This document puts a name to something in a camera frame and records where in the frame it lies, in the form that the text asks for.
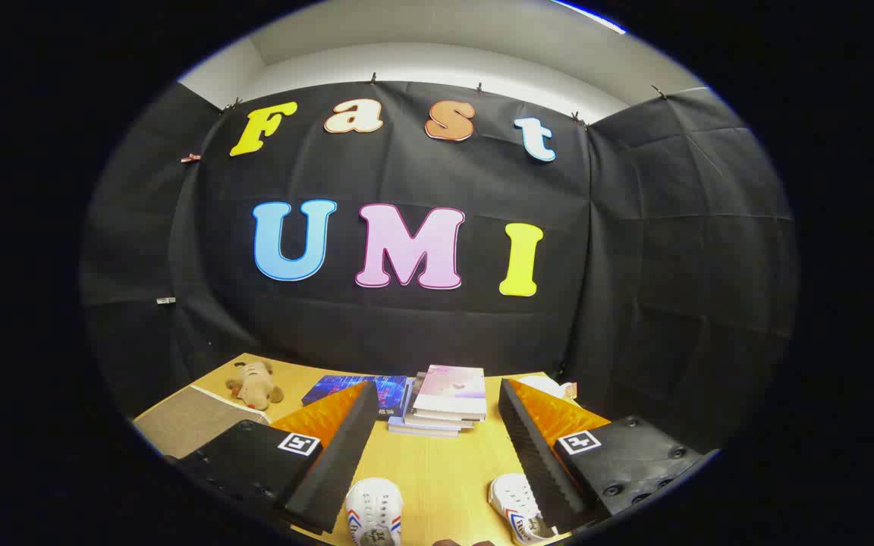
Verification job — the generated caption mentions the black backdrop cloth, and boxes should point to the black backdrop cloth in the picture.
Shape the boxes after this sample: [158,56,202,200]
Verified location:
[80,76,798,456]

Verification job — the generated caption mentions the white canvas shoe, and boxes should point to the white canvas shoe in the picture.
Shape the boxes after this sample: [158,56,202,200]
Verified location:
[344,478,405,546]
[487,473,559,545]

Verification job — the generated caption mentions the pink cover book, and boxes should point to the pink cover book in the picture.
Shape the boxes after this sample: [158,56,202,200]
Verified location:
[412,365,488,422]

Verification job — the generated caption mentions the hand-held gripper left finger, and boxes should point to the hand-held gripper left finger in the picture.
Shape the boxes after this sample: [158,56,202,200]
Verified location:
[171,381,381,535]

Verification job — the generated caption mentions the dark blue book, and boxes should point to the dark blue book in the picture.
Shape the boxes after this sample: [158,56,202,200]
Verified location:
[302,375,410,419]

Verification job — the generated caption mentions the white cover book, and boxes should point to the white cover book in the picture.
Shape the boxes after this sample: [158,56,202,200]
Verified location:
[404,409,477,431]

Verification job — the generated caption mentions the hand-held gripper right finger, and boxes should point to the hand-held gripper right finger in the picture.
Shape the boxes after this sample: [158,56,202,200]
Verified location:
[498,378,722,532]

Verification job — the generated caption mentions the white plush toy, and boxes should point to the white plush toy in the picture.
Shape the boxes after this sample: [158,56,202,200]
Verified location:
[517,375,579,401]

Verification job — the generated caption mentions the brown fabric storage box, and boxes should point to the brown fabric storage box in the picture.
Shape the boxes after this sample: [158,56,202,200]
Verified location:
[134,385,272,460]

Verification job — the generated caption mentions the brown plush dog toy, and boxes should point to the brown plush dog toy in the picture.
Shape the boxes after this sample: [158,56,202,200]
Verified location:
[226,359,285,411]

